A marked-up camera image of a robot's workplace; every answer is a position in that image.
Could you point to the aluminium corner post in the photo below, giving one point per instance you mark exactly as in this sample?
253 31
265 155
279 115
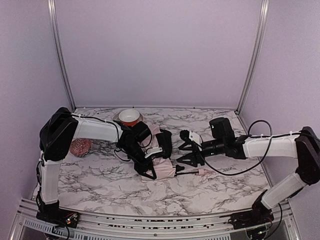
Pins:
59 52
262 22

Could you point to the aluminium front rail frame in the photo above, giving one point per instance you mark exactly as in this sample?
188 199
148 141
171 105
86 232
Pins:
102 226

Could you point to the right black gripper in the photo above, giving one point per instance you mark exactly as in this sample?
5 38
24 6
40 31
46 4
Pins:
195 151

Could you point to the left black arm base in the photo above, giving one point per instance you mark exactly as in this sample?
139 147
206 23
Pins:
62 218

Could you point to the left aluminium corner post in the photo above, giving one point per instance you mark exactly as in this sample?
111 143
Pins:
59 52

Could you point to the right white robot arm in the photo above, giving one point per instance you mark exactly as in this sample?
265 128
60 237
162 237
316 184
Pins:
302 145

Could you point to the red and white bowl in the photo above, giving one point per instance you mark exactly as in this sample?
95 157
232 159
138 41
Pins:
129 117

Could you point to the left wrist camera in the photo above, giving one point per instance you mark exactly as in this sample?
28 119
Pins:
152 150

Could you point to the pink and black umbrella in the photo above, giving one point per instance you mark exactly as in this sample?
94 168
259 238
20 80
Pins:
162 162

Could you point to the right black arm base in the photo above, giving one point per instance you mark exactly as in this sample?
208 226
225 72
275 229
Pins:
247 219

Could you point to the right aluminium corner post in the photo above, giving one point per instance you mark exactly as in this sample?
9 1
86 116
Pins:
262 22

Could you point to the red patterned round pouch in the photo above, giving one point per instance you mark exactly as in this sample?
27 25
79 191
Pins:
80 147

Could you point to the grey round plate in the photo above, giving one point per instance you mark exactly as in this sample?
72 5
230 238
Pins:
116 117

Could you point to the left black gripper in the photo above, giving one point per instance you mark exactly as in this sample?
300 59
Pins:
146 163

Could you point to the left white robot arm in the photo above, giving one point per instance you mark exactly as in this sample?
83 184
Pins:
66 133

